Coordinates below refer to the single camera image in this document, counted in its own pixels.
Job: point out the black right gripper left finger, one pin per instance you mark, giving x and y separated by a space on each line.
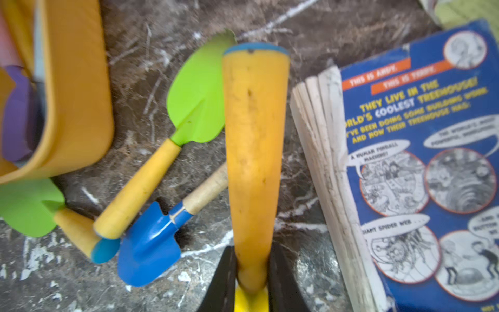
220 295

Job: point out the yellow-green paper booklet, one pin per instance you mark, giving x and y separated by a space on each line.
449 14

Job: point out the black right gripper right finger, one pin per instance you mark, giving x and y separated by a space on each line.
283 290

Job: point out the purple shovel pink handle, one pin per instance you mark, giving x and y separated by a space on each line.
20 124

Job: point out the green shovel yellow handle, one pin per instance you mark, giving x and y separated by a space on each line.
195 105

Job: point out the orange storage box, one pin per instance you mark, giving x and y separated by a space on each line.
79 125

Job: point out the blue shovel wooden handle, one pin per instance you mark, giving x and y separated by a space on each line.
149 248

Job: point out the green shovel blue-tipped handle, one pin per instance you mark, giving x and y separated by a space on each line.
35 208

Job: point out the blue comic book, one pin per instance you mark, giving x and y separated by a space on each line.
403 153

